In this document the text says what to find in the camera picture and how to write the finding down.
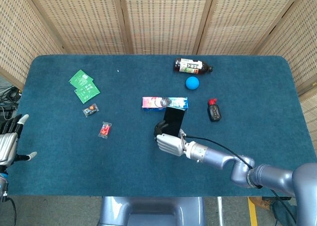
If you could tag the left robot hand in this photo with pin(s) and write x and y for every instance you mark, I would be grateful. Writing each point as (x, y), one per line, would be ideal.
(8, 143)

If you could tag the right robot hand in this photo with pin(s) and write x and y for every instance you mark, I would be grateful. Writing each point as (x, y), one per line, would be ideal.
(169, 144)

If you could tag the black smartphone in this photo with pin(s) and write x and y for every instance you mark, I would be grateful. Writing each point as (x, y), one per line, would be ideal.
(174, 120)

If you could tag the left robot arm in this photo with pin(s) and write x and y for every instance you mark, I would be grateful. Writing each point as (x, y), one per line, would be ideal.
(3, 184)

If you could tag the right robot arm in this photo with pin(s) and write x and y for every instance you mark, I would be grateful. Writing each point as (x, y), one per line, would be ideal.
(218, 159)

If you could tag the blue cookie box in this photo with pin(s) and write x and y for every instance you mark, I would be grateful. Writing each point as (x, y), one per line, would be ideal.
(153, 103)

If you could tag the small black red device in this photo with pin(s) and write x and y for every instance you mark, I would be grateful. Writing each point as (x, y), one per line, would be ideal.
(215, 113)

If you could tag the blue ball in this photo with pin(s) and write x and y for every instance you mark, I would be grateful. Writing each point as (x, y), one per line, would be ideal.
(192, 83)

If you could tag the red wrapped snack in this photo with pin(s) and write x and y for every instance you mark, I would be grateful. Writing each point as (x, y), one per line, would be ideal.
(105, 129)

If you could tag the grey robot torso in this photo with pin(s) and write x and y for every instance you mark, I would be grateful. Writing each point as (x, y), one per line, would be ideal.
(153, 211)

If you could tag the blue felt table cover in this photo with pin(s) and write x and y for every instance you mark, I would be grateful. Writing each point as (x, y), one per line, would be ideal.
(99, 166)

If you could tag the brown tea bottle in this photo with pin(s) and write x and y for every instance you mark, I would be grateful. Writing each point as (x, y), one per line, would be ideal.
(188, 67)

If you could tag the white table leg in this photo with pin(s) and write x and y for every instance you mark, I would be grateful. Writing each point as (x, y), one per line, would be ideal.
(220, 211)

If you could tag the dark wrapped snack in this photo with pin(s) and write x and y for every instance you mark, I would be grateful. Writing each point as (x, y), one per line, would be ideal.
(90, 110)

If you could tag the green sachet packet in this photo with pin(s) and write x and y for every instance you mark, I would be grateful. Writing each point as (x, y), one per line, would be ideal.
(88, 93)
(78, 78)

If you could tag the woven rattan folding screen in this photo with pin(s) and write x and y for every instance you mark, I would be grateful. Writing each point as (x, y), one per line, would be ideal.
(163, 17)

